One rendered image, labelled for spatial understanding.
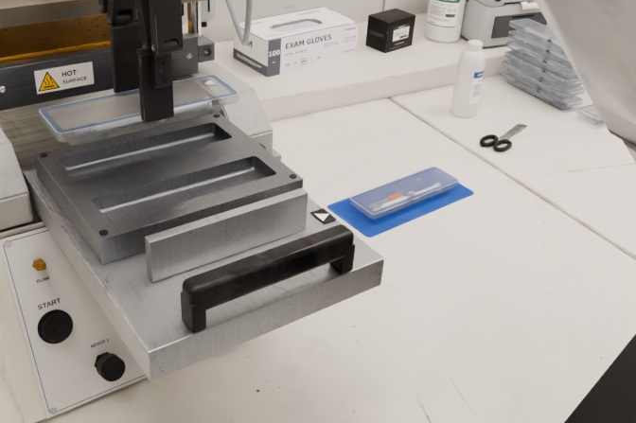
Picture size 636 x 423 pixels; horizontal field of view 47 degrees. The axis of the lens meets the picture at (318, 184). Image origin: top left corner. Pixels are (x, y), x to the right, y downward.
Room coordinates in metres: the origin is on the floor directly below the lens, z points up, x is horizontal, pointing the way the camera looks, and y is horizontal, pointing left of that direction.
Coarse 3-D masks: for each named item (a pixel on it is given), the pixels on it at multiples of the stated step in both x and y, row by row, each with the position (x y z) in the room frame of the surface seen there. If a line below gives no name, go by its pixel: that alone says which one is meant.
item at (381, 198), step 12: (432, 168) 1.04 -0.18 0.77; (408, 180) 1.00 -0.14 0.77; (420, 180) 1.00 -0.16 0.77; (432, 180) 1.00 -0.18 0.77; (444, 180) 1.01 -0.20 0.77; (456, 180) 1.01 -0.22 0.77; (372, 192) 0.95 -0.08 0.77; (384, 192) 0.96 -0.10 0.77; (396, 192) 0.96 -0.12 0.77; (408, 192) 0.96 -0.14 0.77; (420, 192) 0.96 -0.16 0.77; (360, 204) 0.92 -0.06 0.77; (372, 204) 0.92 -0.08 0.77; (384, 204) 0.92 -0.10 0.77; (396, 204) 0.92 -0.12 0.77
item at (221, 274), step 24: (312, 240) 0.48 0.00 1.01; (336, 240) 0.48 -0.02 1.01; (240, 264) 0.44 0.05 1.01; (264, 264) 0.44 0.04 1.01; (288, 264) 0.45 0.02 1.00; (312, 264) 0.47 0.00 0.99; (336, 264) 0.50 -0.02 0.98; (192, 288) 0.41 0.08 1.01; (216, 288) 0.42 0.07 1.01; (240, 288) 0.43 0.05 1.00; (192, 312) 0.40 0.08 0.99
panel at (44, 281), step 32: (32, 256) 0.57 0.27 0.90; (64, 256) 0.58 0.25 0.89; (32, 288) 0.55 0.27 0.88; (64, 288) 0.57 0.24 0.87; (32, 320) 0.54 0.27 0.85; (96, 320) 0.57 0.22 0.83; (32, 352) 0.52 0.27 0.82; (64, 352) 0.54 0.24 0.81; (96, 352) 0.55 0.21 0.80; (128, 352) 0.57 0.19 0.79; (64, 384) 0.52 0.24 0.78; (96, 384) 0.54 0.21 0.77; (128, 384) 0.55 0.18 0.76
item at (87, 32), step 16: (96, 16) 0.83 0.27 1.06; (0, 32) 0.75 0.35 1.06; (16, 32) 0.76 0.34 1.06; (32, 32) 0.76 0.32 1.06; (48, 32) 0.76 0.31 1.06; (64, 32) 0.77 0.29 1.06; (80, 32) 0.77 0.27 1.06; (96, 32) 0.77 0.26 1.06; (0, 48) 0.71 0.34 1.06; (16, 48) 0.71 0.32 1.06; (32, 48) 0.71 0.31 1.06; (48, 48) 0.72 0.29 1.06; (64, 48) 0.72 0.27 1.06; (80, 48) 0.73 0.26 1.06
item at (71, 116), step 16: (192, 80) 0.70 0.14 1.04; (208, 80) 0.70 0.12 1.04; (112, 96) 0.65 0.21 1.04; (128, 96) 0.65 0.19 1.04; (176, 96) 0.66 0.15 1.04; (192, 96) 0.66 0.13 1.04; (208, 96) 0.67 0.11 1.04; (224, 96) 0.67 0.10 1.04; (48, 112) 0.60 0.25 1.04; (64, 112) 0.61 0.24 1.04; (80, 112) 0.61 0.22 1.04; (96, 112) 0.61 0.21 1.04; (112, 112) 0.61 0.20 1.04; (128, 112) 0.62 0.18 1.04; (64, 128) 0.58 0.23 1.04; (80, 128) 0.58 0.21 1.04
